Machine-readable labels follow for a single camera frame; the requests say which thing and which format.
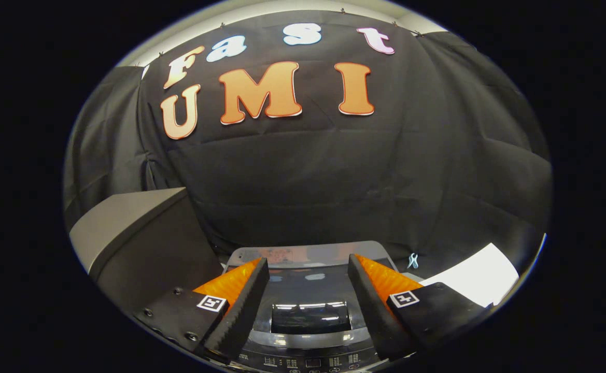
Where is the grey washing machine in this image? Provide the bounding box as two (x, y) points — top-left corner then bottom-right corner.
(221, 240), (420, 373)

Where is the dark washing machine lid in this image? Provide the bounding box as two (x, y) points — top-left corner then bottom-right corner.
(222, 240), (403, 349)

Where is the grey cabinet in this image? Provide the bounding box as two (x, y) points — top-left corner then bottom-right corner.
(68, 187), (227, 318)

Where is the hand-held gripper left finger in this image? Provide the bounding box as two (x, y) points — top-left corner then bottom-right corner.
(131, 257), (271, 364)

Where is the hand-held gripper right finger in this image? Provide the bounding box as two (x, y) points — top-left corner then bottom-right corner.
(347, 253), (494, 362)

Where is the black backdrop cloth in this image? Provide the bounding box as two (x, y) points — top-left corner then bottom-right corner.
(64, 9), (553, 283)

